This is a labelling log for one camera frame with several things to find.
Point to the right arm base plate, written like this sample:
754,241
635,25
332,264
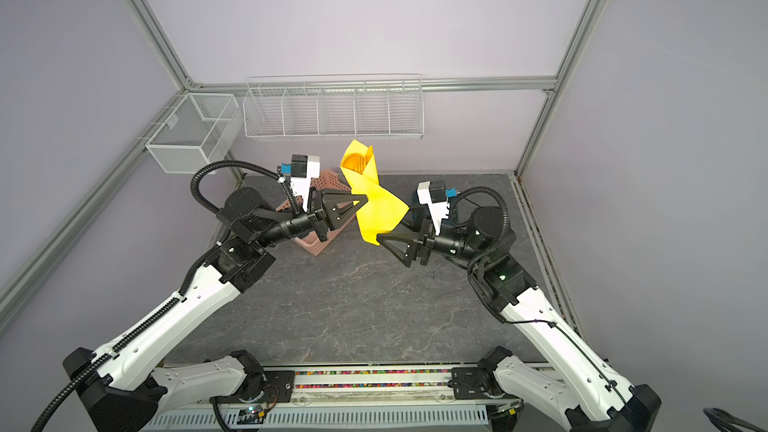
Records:
474,383

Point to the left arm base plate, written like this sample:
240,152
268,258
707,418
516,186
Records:
272,386

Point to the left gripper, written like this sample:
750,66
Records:
332,215

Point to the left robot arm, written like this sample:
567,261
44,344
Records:
122,384

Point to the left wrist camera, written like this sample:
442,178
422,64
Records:
300,173

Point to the white mesh wall box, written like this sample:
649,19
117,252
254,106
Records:
199,130

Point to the yellow plastic fork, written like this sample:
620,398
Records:
356,163

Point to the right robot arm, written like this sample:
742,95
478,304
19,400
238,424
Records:
472,230

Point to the white vented cable duct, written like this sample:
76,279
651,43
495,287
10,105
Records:
348,418

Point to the white wire wall rack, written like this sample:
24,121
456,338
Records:
325,106

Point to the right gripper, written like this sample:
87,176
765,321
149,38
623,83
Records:
425,245

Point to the yellow paper napkin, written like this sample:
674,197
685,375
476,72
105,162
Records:
384,210

